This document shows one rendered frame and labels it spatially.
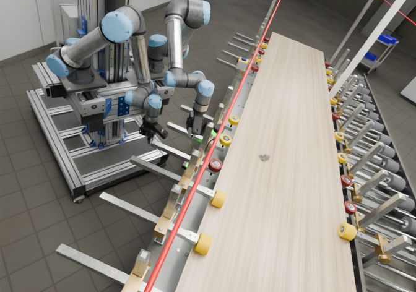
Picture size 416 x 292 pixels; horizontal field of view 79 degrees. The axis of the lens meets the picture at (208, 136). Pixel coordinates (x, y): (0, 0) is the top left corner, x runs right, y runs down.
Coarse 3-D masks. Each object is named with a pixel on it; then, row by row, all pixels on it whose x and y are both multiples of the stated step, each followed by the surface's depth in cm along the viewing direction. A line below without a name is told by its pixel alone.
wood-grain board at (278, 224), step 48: (288, 48) 332; (288, 96) 236; (240, 144) 168; (288, 144) 182; (240, 192) 139; (288, 192) 149; (336, 192) 160; (240, 240) 119; (288, 240) 126; (336, 240) 134; (192, 288) 98; (240, 288) 103; (288, 288) 109; (336, 288) 115
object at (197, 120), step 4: (196, 116) 131; (200, 116) 131; (196, 120) 130; (200, 120) 131; (196, 124) 130; (200, 124) 130; (192, 128) 130; (196, 128) 129; (200, 128) 130; (192, 132) 129; (196, 132) 129; (200, 132) 129
